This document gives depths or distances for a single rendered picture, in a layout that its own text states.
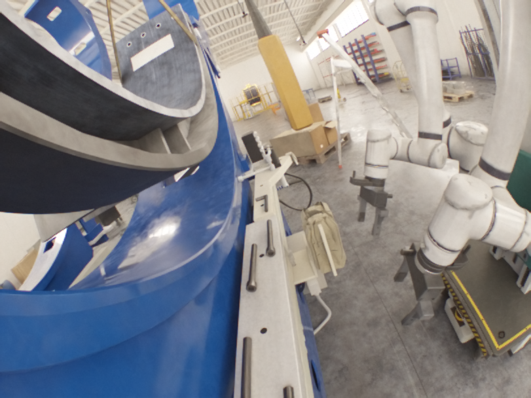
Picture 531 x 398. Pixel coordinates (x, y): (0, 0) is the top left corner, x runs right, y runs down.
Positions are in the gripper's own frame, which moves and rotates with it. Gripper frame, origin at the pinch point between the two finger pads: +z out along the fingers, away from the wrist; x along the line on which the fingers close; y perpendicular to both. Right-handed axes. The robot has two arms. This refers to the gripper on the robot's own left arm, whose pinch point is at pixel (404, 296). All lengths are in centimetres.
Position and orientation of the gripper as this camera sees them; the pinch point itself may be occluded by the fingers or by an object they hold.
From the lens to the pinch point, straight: 64.3
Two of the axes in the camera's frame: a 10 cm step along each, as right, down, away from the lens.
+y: -9.8, -1.1, 1.5
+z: 0.0, 8.1, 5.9
